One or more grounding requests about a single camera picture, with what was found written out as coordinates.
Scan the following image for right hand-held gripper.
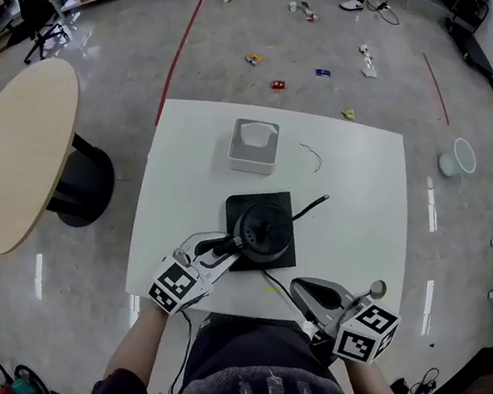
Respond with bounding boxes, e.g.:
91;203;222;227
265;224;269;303
279;275;406;370

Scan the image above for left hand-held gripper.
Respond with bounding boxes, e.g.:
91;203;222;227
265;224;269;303
144;222;247;325

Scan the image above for black square kettle base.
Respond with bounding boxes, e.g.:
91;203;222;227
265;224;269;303
214;181;308;282

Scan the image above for black gooseneck kettle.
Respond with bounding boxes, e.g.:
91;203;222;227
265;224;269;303
210;178;331;277

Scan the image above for person's right forearm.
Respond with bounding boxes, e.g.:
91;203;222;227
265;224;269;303
338;357;409;394

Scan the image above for person's left forearm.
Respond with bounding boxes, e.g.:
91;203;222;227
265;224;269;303
102;298;170;391

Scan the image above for person's dark shorts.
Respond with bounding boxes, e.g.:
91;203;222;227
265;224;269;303
182;306;349;394

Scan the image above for white tissue box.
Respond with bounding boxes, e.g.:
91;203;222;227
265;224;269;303
225;116;282;177

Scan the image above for white waste bin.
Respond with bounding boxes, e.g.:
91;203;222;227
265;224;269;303
434;134;482;182

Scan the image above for round wooden table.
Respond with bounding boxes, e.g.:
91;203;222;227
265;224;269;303
0;49;133;272

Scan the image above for red and green vacuum cleaner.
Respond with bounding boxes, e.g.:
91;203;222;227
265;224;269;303
0;359;79;394

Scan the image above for crumpled striped packet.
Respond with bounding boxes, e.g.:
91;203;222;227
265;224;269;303
297;0;323;23

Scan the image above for black platform trolley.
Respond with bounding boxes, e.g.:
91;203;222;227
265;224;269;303
434;0;493;88

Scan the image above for black office chair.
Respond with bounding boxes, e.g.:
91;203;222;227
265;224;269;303
1;0;77;71

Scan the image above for round table cable grommet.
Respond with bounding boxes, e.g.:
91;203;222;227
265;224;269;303
368;279;389;301

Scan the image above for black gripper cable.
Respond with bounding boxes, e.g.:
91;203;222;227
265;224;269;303
168;310;197;394

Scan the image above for thin dark wire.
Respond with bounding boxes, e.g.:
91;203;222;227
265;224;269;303
295;142;326;175

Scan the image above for black floor cable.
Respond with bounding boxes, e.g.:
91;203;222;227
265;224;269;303
362;0;405;27

